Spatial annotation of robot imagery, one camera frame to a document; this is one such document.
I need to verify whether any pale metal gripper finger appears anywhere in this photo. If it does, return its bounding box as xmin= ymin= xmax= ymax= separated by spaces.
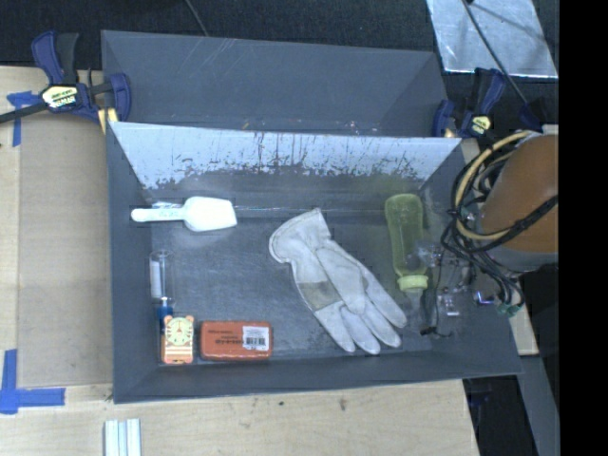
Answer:
xmin=420 ymin=286 xmax=466 ymax=339
xmin=412 ymin=238 xmax=447 ymax=269

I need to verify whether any yellow-green plastic bottle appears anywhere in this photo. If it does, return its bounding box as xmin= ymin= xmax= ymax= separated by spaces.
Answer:
xmin=384 ymin=193 xmax=430 ymax=307

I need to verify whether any white work glove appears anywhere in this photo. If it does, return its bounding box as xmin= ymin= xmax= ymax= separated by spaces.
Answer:
xmin=268 ymin=207 xmax=409 ymax=355

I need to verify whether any grey metal bin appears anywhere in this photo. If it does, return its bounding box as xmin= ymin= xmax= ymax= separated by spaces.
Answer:
xmin=100 ymin=29 xmax=523 ymax=404

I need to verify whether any orange box with barcode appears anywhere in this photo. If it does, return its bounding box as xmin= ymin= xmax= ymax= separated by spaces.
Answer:
xmin=199 ymin=319 xmax=274 ymax=362

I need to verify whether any white plastic scoop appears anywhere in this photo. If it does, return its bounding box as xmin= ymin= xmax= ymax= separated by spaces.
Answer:
xmin=130 ymin=196 xmax=238 ymax=233

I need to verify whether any orange tiger toy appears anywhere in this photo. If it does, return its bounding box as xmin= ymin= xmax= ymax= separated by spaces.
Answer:
xmin=160 ymin=314 xmax=196 ymax=365

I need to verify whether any clear syringe with blue plunger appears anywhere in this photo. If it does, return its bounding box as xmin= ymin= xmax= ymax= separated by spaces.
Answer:
xmin=148 ymin=249 xmax=177 ymax=337

